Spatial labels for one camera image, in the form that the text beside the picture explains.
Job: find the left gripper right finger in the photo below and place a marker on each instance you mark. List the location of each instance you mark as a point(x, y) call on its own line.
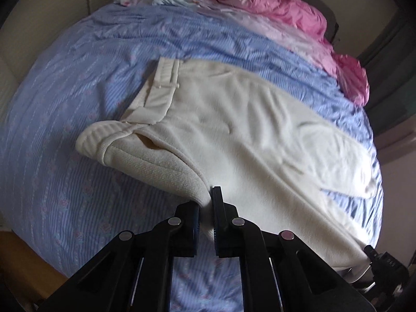
point(229, 228)

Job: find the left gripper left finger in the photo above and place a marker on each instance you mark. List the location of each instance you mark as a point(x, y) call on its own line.
point(184, 230)

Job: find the cream white pants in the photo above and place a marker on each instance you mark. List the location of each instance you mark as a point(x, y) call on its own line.
point(198, 124)

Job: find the dark green curtain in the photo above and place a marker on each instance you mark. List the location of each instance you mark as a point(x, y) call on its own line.
point(390, 65)

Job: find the pink satin quilt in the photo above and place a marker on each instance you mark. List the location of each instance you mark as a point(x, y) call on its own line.
point(300, 27)

